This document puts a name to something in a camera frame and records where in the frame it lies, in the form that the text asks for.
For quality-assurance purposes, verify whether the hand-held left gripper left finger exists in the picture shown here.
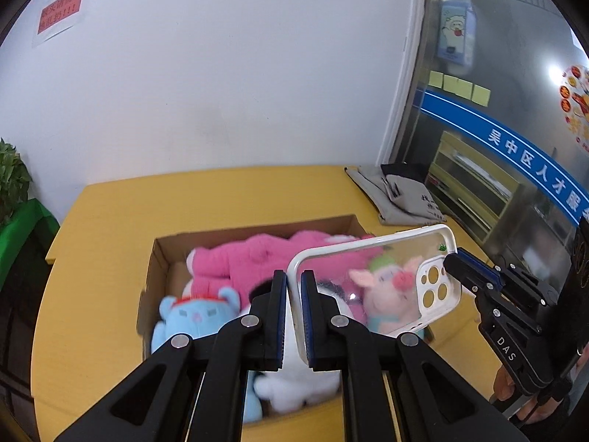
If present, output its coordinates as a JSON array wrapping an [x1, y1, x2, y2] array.
[[54, 268, 289, 442]]

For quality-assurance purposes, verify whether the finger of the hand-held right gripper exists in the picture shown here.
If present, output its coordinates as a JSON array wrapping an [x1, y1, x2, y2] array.
[[455, 247, 505, 287], [443, 253, 501, 294]]

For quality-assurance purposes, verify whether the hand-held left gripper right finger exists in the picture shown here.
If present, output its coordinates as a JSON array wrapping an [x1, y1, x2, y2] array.
[[299, 269, 530, 442]]

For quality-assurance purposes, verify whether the pink bear plush toy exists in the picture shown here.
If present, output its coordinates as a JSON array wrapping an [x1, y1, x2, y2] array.
[[186, 230, 387, 327]]

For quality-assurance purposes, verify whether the white round plush toy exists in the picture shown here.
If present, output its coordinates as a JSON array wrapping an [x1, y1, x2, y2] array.
[[184, 281, 369, 414]]

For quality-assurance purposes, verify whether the clear phone case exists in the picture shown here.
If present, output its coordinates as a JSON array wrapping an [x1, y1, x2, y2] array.
[[286, 224, 462, 364]]

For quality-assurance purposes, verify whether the blue plush toy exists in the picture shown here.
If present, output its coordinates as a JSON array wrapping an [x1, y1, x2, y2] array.
[[151, 285, 264, 424]]

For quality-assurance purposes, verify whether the pink pig plush toy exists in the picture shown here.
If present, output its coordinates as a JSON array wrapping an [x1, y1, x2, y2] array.
[[347, 255, 427, 338]]

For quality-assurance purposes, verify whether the cardboard box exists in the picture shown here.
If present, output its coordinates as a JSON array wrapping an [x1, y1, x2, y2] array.
[[137, 214, 435, 424]]

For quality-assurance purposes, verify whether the person's right hand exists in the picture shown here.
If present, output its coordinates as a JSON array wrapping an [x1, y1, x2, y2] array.
[[494, 363, 574, 425]]

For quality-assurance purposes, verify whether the yellow shelf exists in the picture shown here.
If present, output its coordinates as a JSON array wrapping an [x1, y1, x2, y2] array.
[[426, 131, 524, 246]]

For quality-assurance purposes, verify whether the grey cloth bag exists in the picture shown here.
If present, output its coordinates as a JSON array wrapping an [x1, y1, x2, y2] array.
[[345, 166, 448, 226]]

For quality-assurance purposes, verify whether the blue window stripe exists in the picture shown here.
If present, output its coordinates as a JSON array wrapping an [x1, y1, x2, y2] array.
[[421, 90, 586, 227]]

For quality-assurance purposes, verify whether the round colourful window sticker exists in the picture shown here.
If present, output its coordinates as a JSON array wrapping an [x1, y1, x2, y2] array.
[[558, 63, 589, 144]]

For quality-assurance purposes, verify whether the cartoon window poster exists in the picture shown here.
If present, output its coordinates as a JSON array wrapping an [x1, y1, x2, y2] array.
[[436, 0, 476, 66]]

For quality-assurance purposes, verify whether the green table cloth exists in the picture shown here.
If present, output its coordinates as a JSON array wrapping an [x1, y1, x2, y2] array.
[[0, 198, 61, 298]]

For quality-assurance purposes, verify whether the large potted plant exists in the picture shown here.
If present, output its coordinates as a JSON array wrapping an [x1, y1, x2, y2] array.
[[0, 138, 33, 227]]

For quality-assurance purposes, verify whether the red paper wall notice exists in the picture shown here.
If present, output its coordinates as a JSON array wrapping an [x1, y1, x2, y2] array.
[[32, 0, 87, 48]]

